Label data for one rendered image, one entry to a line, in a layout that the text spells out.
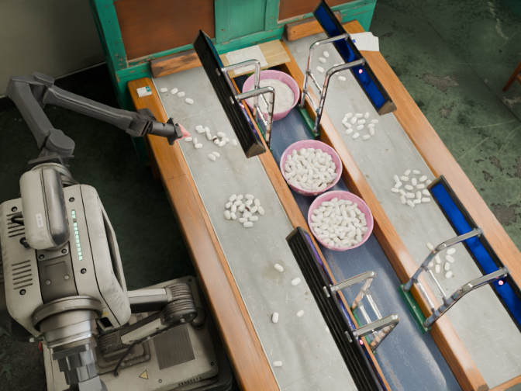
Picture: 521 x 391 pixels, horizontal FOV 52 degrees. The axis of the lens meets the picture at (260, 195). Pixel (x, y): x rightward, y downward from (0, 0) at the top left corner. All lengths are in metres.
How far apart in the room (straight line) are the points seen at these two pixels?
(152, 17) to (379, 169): 1.17
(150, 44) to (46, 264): 1.38
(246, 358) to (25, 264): 0.88
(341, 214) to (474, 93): 1.88
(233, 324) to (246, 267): 0.24
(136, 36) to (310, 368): 1.55
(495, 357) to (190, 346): 1.17
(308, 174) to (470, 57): 2.07
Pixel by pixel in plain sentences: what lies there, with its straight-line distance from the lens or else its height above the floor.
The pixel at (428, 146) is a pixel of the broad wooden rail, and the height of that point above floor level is 0.76.
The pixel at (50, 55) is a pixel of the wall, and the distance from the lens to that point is 3.52.
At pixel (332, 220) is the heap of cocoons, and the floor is 0.74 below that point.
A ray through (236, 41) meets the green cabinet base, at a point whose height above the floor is 0.83.
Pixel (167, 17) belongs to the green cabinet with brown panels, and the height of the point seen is 1.06.
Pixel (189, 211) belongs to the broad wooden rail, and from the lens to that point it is 2.20.
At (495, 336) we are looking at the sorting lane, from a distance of 2.24.
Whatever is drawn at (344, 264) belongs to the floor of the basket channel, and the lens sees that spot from 2.23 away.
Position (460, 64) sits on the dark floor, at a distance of 4.05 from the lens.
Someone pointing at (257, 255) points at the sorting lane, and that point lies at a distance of 2.14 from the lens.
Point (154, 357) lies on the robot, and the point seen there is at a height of 0.48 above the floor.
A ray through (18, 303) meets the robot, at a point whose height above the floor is 1.45.
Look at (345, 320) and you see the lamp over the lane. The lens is 1.69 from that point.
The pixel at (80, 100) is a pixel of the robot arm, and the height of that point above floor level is 1.16.
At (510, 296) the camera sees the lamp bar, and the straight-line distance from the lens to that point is 1.92.
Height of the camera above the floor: 2.70
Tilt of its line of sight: 60 degrees down
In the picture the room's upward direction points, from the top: 5 degrees clockwise
